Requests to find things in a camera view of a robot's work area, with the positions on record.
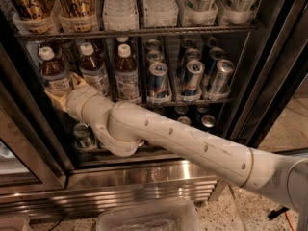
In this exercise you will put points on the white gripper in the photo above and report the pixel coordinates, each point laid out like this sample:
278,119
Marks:
74,104

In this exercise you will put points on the tea bottle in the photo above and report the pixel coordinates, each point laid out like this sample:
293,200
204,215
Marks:
93,69
126,75
54,72

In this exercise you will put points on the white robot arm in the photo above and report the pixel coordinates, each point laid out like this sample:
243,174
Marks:
122,126

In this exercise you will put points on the left clear water bottle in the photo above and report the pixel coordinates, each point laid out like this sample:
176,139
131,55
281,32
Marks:
120,15

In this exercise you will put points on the clear water bottle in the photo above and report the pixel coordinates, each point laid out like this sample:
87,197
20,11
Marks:
120,15
160,13

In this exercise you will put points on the right clear water bottle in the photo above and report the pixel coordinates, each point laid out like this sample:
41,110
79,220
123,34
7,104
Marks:
160,13

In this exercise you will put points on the left green label bottle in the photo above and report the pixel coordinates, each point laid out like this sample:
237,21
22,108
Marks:
197,12

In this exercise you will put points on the green label bottle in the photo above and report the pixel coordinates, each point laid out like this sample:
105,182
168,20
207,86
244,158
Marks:
197,12
236,12

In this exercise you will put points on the stainless steel fridge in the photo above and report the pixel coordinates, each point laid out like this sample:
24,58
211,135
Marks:
61,181

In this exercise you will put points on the right green label bottle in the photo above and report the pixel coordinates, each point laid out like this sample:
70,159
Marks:
236,12

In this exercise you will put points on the fridge glass door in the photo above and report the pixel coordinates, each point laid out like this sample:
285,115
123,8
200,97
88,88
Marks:
271,67

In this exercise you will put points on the left green soda can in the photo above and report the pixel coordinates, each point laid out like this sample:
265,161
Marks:
84,138

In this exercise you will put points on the right gold tall can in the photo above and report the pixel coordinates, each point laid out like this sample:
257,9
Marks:
78,14

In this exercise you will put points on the gold tall can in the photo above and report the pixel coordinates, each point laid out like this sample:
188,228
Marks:
78,14
34,12

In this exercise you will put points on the front left energy drink can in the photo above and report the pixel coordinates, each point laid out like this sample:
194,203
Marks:
158,83

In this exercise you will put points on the energy drink can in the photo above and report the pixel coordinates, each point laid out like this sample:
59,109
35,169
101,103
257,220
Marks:
218,86
189,83
158,83

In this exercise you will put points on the left gold tall can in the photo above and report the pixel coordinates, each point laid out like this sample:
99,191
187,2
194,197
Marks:
34,12

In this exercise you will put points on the left blue soda can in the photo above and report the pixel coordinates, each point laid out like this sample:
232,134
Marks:
184,120

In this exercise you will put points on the blue soda can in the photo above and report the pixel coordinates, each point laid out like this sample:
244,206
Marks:
208,123
184,120

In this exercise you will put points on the front middle energy drink can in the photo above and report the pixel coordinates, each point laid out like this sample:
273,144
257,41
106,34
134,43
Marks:
189,83

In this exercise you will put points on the right blue soda can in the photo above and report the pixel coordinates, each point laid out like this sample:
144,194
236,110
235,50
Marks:
208,123

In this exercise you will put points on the front right energy drink can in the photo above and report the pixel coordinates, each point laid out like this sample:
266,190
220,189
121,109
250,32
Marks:
218,86

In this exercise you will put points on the clear plastic bin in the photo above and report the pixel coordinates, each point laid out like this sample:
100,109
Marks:
175,214

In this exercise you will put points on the black stand leg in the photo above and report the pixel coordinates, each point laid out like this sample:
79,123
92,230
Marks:
276,213

